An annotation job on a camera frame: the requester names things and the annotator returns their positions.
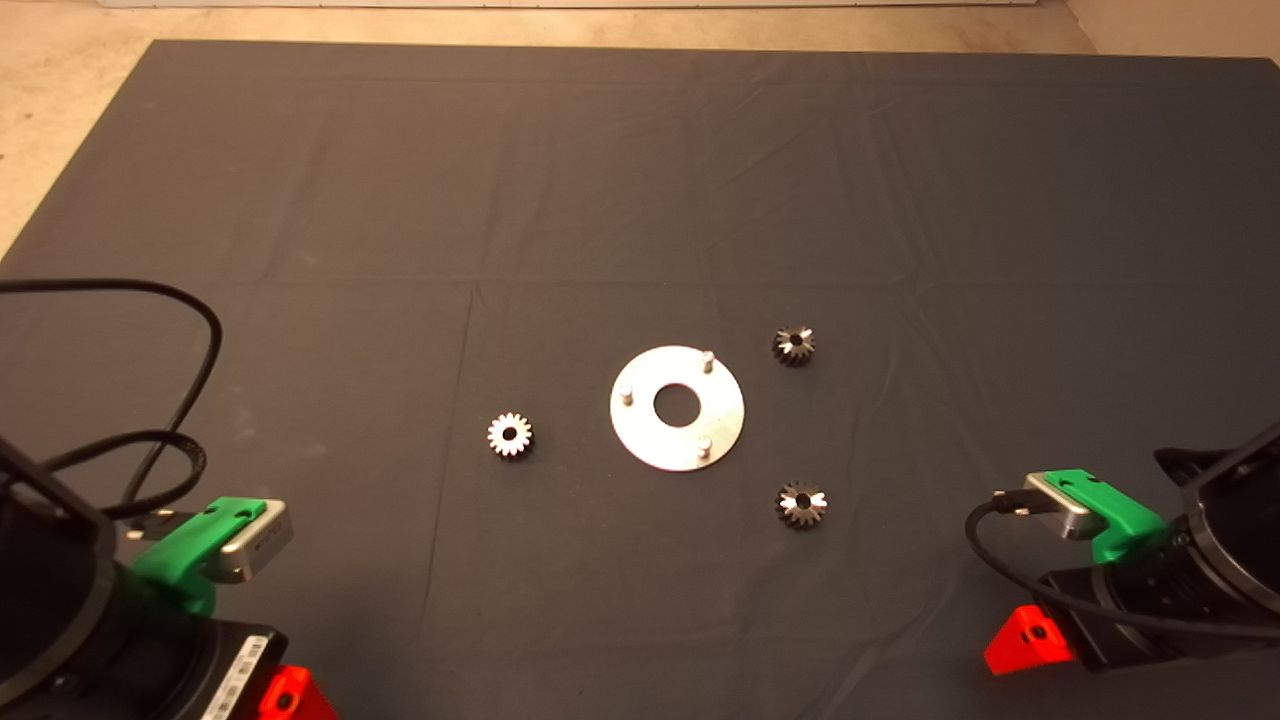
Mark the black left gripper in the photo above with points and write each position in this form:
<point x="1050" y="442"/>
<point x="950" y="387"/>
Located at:
<point x="180" y="670"/>

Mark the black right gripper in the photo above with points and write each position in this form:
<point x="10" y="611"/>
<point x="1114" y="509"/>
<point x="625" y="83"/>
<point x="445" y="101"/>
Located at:
<point x="1140" y="600"/>

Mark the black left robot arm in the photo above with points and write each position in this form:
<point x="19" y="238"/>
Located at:
<point x="40" y="580"/>

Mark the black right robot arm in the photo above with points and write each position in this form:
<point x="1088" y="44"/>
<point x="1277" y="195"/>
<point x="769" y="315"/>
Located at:
<point x="1240" y="530"/>

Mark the round metal carrier plate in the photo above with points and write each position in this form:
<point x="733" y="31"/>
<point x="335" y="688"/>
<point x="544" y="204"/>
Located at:
<point x="650" y="440"/>

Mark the dark grey table cloth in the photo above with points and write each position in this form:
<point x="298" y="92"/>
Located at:
<point x="640" y="200"/>

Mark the silver right camera box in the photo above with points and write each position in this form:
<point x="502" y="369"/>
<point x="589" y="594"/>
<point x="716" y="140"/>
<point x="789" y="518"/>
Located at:
<point x="1065" y="515"/>

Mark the silver camera box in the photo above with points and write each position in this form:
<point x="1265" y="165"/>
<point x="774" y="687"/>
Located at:
<point x="1065" y="515"/>
<point x="260" y="545"/>

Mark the green right camera mount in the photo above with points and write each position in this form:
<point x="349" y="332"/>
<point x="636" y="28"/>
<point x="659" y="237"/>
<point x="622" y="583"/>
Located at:
<point x="1120" y="520"/>

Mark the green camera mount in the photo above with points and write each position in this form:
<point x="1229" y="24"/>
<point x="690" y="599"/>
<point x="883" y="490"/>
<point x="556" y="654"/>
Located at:
<point x="1120" y="520"/>
<point x="170" y="560"/>

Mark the silver left camera box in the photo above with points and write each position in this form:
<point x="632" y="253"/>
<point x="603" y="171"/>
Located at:
<point x="260" y="545"/>

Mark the green left camera mount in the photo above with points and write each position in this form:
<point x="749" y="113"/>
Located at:
<point x="170" y="560"/>

